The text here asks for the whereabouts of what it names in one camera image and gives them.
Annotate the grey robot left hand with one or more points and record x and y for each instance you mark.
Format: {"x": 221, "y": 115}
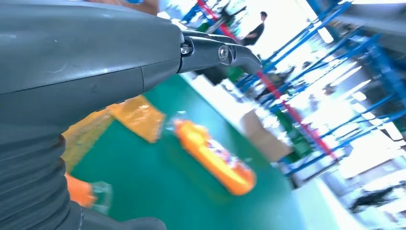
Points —
{"x": 79, "y": 54}

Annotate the yellow taped cardboard mat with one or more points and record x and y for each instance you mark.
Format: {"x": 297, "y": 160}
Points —
{"x": 139, "y": 117}

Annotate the black carrying case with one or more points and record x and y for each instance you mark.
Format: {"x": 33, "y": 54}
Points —
{"x": 212, "y": 76}

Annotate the person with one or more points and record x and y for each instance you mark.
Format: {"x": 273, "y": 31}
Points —
{"x": 255, "y": 31}

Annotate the brown cardboard box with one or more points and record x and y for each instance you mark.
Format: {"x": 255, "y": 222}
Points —
{"x": 263, "y": 136}

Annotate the red pole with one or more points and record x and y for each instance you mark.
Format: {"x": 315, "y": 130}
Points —
{"x": 295, "y": 114}

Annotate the green plastic crate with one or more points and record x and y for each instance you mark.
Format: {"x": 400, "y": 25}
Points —
{"x": 295, "y": 136}

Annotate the blue metal rack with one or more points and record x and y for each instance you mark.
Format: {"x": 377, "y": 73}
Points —
{"x": 349, "y": 54}

